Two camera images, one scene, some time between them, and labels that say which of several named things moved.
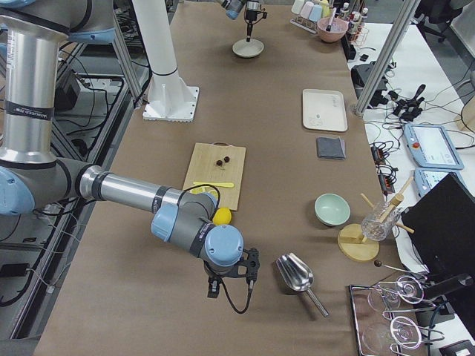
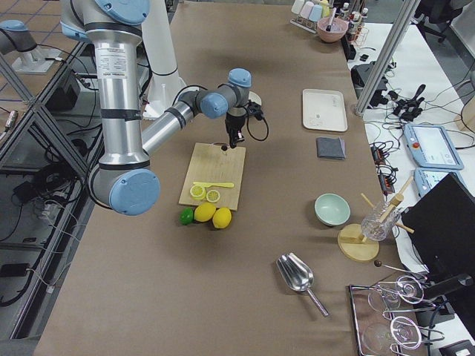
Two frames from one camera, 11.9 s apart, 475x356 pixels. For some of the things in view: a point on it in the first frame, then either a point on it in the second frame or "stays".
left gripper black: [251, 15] → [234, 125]
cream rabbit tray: [324, 110] stays
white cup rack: [306, 24] stays
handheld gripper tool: [408, 109] stays
